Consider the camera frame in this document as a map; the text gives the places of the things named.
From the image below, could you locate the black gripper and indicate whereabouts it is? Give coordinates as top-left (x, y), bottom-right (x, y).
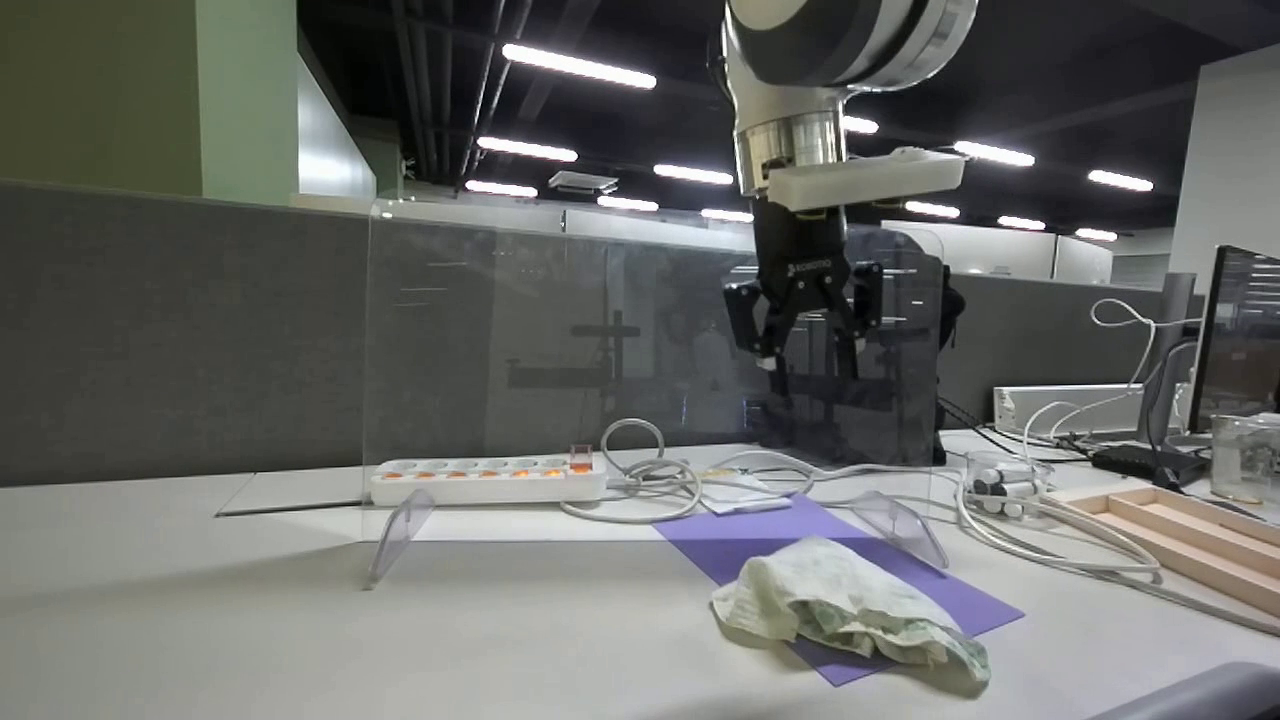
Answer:
top-left (725, 203), bottom-right (879, 401)

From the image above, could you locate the white patterned cloth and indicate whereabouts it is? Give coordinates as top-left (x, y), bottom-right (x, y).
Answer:
top-left (708, 533), bottom-right (997, 699)

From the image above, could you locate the clear acrylic panel foot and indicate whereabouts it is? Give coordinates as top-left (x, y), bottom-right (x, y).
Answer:
top-left (831, 489), bottom-right (953, 572)
top-left (361, 486), bottom-right (440, 597)

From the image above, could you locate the white printed paper slip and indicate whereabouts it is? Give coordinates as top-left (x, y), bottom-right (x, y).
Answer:
top-left (692, 486), bottom-right (801, 520)

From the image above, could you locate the purple paper sheet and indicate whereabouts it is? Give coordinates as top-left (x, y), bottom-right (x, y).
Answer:
top-left (653, 496), bottom-right (1030, 694)

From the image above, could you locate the white plug adapter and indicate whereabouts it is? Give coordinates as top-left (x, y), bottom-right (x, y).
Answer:
top-left (966, 457), bottom-right (1052, 524)

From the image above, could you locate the white rectangular box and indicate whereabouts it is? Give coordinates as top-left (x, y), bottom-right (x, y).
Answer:
top-left (988, 379), bottom-right (1159, 442)

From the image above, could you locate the white power strip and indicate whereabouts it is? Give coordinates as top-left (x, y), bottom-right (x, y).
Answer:
top-left (367, 454), bottom-right (609, 511)

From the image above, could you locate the grey monitor stand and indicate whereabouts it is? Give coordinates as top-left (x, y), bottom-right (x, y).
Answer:
top-left (1087, 272), bottom-right (1214, 494)

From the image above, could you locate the black computer monitor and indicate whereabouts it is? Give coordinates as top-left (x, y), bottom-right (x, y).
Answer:
top-left (1186, 242), bottom-right (1280, 435)

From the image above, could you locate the clear plastic container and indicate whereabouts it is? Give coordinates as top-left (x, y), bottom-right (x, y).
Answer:
top-left (1207, 407), bottom-right (1280, 511)

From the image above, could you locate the grey desk partition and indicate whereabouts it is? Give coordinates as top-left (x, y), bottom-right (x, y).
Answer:
top-left (0, 177), bottom-right (1205, 494)

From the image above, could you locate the white power strip cable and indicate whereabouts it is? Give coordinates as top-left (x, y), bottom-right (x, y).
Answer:
top-left (557, 414), bottom-right (837, 527)

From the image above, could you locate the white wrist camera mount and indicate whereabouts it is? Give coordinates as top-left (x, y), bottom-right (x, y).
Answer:
top-left (765, 144), bottom-right (968, 216)

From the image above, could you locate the thin white looped cable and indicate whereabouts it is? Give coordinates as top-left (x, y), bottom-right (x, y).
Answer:
top-left (1086, 292), bottom-right (1167, 392)

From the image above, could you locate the long white cable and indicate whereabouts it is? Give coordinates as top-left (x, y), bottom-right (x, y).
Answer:
top-left (932, 457), bottom-right (1167, 588)

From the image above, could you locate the light wooden frame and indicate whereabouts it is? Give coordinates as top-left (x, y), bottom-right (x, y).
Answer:
top-left (1066, 480), bottom-right (1280, 625)

